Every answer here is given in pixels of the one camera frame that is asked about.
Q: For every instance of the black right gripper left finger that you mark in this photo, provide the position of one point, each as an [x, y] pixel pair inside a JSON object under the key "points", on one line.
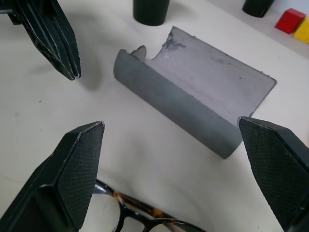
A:
{"points": [[72, 169]]}

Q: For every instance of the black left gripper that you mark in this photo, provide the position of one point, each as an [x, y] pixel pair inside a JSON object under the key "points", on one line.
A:
{"points": [[9, 9]]}

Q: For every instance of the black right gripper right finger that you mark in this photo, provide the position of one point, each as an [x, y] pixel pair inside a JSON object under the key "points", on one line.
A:
{"points": [[277, 169]]}

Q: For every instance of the tortoiseshell glasses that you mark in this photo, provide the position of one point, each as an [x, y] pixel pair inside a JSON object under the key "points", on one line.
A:
{"points": [[125, 201]]}

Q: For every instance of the black cup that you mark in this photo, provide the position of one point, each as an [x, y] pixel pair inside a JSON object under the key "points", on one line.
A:
{"points": [[257, 7], [150, 12]]}

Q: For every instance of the grey glasses case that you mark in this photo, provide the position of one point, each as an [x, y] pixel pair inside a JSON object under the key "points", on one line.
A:
{"points": [[169, 96]]}

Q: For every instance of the yellow wooden block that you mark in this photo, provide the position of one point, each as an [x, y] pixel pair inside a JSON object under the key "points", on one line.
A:
{"points": [[303, 32]]}

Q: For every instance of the red wooden block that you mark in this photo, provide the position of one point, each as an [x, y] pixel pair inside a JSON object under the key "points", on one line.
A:
{"points": [[288, 20]]}

